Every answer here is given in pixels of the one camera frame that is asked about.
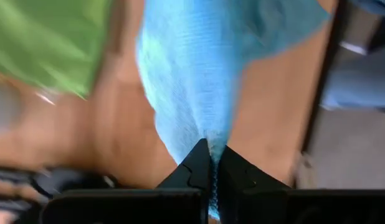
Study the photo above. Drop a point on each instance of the green microfiber towel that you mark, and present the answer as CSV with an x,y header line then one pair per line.
x,y
40,37

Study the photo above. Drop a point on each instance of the black aluminium table frame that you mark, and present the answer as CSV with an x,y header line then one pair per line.
x,y
324,77

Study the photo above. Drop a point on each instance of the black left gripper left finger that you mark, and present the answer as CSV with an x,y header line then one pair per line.
x,y
192,174

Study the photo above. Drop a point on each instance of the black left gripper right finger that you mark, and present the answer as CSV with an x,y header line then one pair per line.
x,y
242,186

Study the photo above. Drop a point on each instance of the blue microfiber towel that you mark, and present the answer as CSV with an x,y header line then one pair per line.
x,y
192,77

